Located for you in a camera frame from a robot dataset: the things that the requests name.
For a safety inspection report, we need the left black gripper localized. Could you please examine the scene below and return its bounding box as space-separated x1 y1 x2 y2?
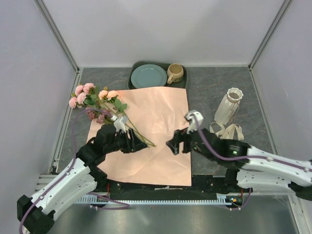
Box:
104 128 147 154

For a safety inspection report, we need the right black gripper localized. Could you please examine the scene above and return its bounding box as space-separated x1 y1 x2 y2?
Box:
165 121 215 161

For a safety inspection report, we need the pink flower bunch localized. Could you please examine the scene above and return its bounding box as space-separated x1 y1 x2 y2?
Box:
68 82 155 147

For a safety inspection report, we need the pink wrapping paper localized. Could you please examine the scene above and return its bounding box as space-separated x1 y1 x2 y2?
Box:
98 87 191 186

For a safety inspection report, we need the beige ribbon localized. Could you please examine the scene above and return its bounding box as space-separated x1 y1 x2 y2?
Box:
209 122 244 141

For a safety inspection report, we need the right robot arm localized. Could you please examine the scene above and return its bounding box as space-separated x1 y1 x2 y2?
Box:
166 129 312 201

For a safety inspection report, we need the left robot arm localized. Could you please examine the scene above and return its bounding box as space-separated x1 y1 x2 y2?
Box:
17 124 148 234

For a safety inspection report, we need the white ribbed vase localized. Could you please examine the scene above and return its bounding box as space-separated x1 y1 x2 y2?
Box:
214 88 244 125

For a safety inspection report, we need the beige ceramic mug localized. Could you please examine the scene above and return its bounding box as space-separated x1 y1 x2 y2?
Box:
167 63 184 84

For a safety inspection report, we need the teal plate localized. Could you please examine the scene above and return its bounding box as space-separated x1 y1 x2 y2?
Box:
130 64 167 89

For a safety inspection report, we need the dark green tray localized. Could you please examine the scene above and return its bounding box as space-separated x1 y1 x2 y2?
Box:
128 60 187 89

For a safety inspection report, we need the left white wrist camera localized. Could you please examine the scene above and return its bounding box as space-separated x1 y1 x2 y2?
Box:
111 116 128 133

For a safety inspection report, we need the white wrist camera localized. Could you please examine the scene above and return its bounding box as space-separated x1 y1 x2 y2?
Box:
111 116 128 133
184 110 204 134

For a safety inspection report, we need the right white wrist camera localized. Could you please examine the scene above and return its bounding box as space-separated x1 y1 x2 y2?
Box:
184 110 204 134

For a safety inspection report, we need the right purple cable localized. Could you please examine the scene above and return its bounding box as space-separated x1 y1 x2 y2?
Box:
191 118 312 212

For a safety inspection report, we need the purple cable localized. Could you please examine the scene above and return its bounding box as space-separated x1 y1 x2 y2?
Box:
19 109 115 234
191 118 312 212

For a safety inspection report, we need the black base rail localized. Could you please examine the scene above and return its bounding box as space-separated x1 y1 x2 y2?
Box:
93 175 253 201

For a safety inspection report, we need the slotted cable duct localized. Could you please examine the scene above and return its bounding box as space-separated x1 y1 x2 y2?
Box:
75 194 242 205

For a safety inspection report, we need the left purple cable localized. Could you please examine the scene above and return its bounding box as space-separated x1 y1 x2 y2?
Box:
19 109 115 234

